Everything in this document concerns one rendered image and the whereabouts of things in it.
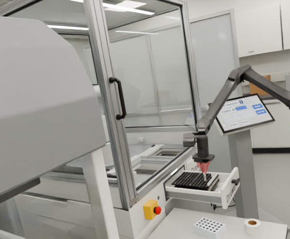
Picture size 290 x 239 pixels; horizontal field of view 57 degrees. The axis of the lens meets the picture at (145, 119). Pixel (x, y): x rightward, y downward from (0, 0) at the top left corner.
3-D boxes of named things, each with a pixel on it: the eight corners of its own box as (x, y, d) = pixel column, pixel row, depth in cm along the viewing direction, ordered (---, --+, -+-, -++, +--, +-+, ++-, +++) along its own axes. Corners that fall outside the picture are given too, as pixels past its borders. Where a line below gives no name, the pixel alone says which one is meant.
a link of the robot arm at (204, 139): (207, 136, 134) (207, 133, 139) (193, 136, 136) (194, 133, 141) (208, 149, 136) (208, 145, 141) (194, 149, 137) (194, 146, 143)
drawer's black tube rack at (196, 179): (220, 184, 156) (218, 174, 155) (210, 198, 142) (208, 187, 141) (185, 181, 169) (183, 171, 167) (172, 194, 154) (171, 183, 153)
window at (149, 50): (198, 140, 199) (180, 5, 183) (134, 191, 129) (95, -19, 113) (197, 140, 199) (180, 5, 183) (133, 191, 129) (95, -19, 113)
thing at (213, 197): (235, 183, 155) (234, 173, 154) (222, 205, 134) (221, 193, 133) (174, 178, 177) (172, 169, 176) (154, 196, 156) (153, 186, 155)
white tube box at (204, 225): (226, 231, 125) (225, 224, 124) (216, 241, 119) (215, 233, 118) (203, 223, 134) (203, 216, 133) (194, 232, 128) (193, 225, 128)
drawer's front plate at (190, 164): (205, 162, 199) (203, 148, 197) (190, 179, 176) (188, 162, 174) (203, 162, 200) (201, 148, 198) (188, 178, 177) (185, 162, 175)
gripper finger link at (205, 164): (199, 170, 147) (198, 153, 145) (212, 171, 143) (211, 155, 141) (194, 174, 142) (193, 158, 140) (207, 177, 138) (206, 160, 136)
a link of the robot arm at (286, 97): (244, 58, 154) (243, 70, 162) (227, 72, 152) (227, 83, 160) (318, 100, 129) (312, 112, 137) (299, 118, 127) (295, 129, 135)
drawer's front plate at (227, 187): (240, 184, 156) (238, 167, 154) (226, 209, 132) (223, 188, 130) (236, 184, 157) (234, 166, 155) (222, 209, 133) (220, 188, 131)
